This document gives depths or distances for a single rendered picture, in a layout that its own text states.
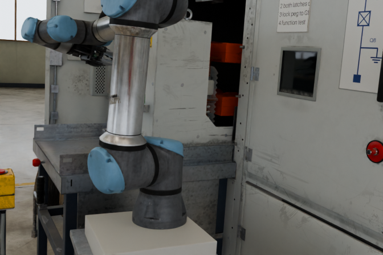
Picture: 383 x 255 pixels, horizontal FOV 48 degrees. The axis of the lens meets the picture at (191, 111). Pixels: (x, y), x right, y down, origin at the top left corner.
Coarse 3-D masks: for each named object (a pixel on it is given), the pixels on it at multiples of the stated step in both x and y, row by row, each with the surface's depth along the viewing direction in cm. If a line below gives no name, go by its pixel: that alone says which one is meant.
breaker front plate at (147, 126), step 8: (152, 40) 156; (152, 48) 156; (152, 56) 156; (152, 64) 156; (152, 72) 156; (152, 80) 157; (152, 88) 157; (152, 96) 157; (144, 104) 163; (152, 104) 157; (144, 112) 164; (152, 112) 157; (144, 120) 164; (152, 120) 157; (144, 128) 164; (152, 128) 157
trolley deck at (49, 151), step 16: (48, 144) 182; (64, 144) 184; (80, 144) 185; (96, 144) 187; (48, 160) 157; (64, 160) 158; (64, 176) 138; (80, 176) 140; (192, 176) 160; (208, 176) 164; (224, 176) 167; (64, 192) 138; (80, 192) 141
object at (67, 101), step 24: (48, 0) 197; (72, 0) 203; (96, 0) 203; (48, 48) 200; (48, 72) 202; (72, 72) 208; (48, 96) 203; (72, 96) 209; (96, 96) 213; (48, 120) 205; (72, 120) 211; (96, 120) 215
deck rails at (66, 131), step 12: (36, 132) 188; (48, 132) 190; (60, 132) 193; (72, 132) 195; (84, 132) 198; (96, 132) 201; (60, 156) 139; (72, 156) 141; (84, 156) 143; (192, 156) 163; (204, 156) 165; (216, 156) 168; (228, 156) 171; (60, 168) 140; (72, 168) 142; (84, 168) 144
